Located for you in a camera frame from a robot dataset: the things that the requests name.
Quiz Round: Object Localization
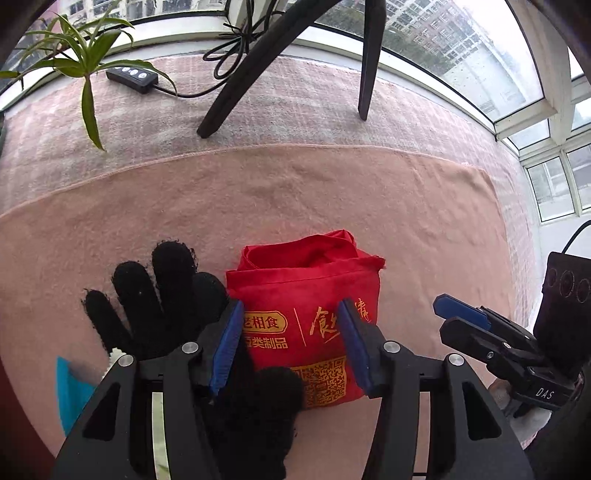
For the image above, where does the light green cleaning cloth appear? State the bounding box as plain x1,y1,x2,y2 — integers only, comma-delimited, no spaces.
140,380,171,479

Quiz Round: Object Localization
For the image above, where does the red fabric bag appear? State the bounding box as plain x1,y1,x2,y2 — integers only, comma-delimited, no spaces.
226,230,386,409

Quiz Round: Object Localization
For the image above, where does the black knit glove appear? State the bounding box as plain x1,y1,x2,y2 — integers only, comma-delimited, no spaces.
82,241,304,479

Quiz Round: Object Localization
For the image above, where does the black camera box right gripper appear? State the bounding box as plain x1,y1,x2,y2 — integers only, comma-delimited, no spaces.
534,252,590,379

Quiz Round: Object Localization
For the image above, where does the potted spider plant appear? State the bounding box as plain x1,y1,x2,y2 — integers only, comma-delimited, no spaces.
1,1,171,150

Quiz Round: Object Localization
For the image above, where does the black ring light cable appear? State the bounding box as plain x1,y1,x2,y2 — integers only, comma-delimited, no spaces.
156,0,283,100

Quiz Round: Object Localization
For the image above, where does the blue collapsible silicone funnel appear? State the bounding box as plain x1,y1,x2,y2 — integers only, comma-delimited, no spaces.
56,357,95,436

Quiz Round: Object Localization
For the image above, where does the black inline remote controller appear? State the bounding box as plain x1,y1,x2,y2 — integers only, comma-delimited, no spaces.
106,66,158,94

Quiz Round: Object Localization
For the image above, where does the right white gloved hand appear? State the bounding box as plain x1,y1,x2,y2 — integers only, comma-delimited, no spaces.
488,379,552,449

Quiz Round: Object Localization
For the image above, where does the pink towel mat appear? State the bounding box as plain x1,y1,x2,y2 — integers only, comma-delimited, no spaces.
1,145,516,453

